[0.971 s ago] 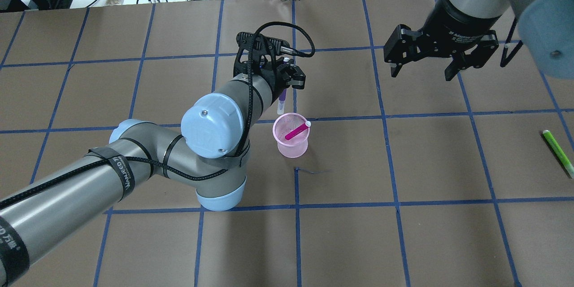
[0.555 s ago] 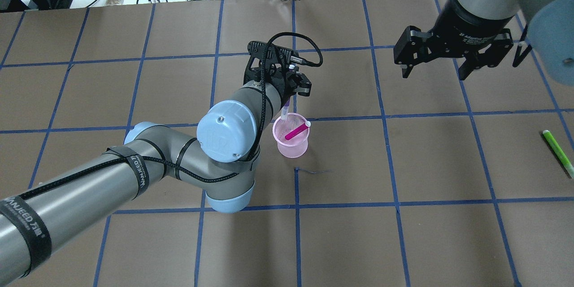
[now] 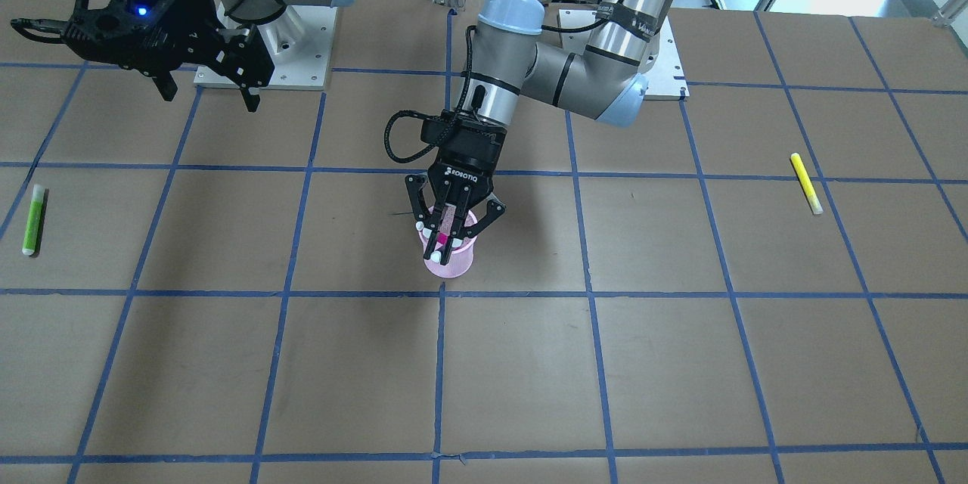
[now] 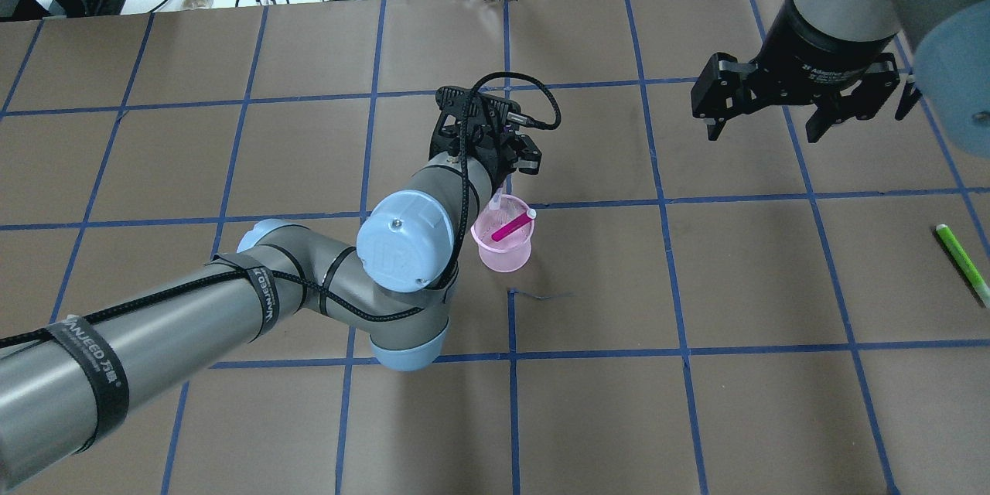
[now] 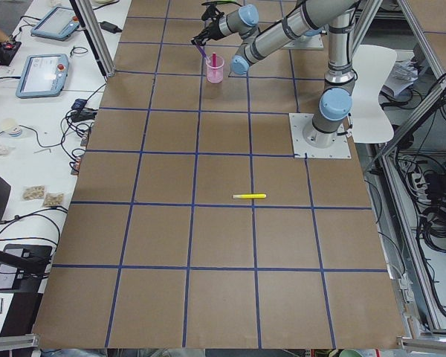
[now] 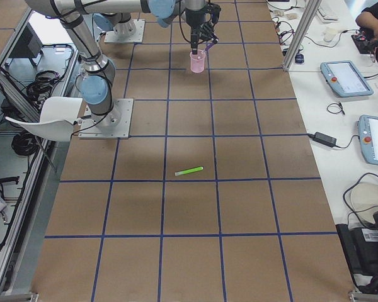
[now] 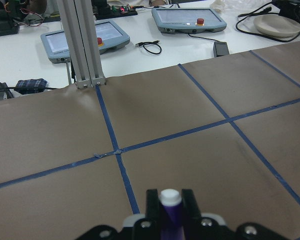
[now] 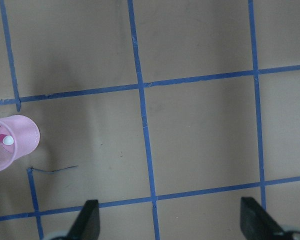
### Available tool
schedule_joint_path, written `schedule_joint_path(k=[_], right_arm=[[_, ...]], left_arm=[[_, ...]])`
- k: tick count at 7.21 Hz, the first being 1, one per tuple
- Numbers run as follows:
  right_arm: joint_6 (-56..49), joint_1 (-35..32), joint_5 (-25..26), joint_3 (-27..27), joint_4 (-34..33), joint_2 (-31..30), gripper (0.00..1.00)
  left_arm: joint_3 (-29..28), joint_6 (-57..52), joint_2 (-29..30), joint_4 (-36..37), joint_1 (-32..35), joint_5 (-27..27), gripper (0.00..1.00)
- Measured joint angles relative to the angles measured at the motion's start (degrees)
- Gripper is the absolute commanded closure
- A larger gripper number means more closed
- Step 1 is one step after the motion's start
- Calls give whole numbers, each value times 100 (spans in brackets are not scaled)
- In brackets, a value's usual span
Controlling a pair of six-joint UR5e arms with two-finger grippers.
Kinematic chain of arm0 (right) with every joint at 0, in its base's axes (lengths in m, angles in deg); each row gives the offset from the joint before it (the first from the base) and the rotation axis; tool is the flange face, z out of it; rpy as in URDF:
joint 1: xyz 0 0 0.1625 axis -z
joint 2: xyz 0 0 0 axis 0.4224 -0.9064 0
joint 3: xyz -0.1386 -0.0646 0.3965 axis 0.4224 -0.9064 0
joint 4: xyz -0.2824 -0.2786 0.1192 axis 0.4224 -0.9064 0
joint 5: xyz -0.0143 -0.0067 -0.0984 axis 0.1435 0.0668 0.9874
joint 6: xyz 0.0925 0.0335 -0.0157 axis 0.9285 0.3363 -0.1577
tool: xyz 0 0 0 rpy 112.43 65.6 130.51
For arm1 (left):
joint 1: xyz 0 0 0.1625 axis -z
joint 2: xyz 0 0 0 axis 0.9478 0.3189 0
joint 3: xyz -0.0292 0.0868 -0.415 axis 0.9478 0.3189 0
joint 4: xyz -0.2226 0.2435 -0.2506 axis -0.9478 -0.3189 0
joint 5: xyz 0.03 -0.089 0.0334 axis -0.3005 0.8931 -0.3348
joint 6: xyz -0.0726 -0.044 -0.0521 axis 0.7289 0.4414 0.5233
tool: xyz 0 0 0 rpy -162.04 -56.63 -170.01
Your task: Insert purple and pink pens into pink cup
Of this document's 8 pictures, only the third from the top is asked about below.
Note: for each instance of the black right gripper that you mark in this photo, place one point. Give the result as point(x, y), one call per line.
point(190, 9)

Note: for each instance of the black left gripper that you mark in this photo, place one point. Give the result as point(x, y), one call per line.
point(470, 153)

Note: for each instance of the pink mesh cup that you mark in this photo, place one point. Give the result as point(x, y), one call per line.
point(461, 256)

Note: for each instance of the green highlighter pen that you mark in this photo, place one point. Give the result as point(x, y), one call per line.
point(30, 239)

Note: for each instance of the yellow highlighter pen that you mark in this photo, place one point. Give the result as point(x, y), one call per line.
point(807, 186)

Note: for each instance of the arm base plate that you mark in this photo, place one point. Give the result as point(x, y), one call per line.
point(661, 63)
point(300, 43)

